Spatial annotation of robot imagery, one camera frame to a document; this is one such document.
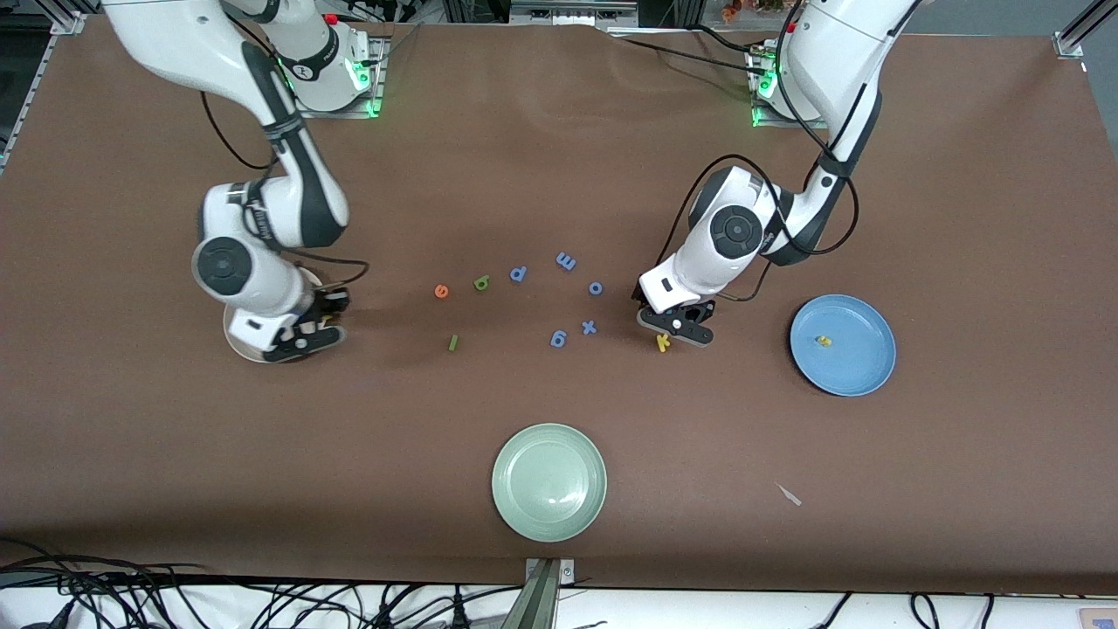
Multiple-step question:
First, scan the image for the beige round plate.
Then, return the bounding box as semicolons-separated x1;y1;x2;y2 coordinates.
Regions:
223;266;331;364

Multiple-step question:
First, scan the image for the brown table mat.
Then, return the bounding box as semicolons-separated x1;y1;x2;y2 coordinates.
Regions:
0;13;1118;597

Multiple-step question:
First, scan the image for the pale green round plate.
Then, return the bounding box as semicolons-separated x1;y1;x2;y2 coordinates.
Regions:
491;423;608;543

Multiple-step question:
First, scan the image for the blue round plate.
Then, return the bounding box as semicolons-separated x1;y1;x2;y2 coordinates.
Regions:
790;294;898;397

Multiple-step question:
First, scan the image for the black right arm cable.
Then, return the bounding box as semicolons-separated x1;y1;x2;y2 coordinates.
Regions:
199;87;369;289

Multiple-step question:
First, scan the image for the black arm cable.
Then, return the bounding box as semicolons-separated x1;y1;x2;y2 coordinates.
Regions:
199;87;369;289
659;0;861;302

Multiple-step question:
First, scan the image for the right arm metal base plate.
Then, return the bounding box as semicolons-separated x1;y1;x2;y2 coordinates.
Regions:
293;37;386;119

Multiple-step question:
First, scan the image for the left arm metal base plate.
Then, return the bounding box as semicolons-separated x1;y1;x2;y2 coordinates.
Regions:
747;44;827;130

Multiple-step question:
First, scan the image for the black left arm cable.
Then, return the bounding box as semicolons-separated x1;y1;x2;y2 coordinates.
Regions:
659;0;861;302

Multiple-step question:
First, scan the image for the black cable on mat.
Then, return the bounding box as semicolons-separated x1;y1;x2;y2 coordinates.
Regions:
610;33;763;75

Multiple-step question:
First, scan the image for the silver aluminium frame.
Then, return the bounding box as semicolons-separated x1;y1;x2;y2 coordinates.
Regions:
509;0;640;27

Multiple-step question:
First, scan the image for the aluminium camera post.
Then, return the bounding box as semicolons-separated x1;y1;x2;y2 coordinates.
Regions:
502;557;576;629

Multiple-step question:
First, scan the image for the tangled black cable bundle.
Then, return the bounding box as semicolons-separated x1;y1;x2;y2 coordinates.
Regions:
0;540;494;629

